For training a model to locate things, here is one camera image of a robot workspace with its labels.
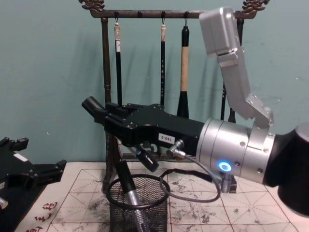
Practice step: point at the white gridded felt mat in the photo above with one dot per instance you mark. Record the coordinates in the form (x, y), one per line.
(229, 212)

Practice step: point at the black mesh pen holder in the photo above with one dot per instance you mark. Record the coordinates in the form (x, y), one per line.
(144, 212)

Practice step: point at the dark hanging brush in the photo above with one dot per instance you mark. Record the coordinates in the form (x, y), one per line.
(231, 116)

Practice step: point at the thick black brush, tan band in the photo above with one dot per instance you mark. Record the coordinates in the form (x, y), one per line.
(185, 65)

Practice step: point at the dark wooden brush rack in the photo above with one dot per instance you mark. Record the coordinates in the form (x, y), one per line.
(106, 60)

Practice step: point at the black and silver brush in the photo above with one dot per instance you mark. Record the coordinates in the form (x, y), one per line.
(126, 178)

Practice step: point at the thin black brush, pale cap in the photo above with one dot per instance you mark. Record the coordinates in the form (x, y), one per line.
(163, 67)

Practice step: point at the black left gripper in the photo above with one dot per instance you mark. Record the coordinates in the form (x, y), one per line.
(14, 171)

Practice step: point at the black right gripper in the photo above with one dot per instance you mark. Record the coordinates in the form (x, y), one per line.
(154, 128)

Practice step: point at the black brush with white cap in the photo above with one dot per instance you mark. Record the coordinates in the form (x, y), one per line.
(118, 67)

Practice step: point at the black table cloth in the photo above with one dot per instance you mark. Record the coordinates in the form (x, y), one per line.
(14, 217)

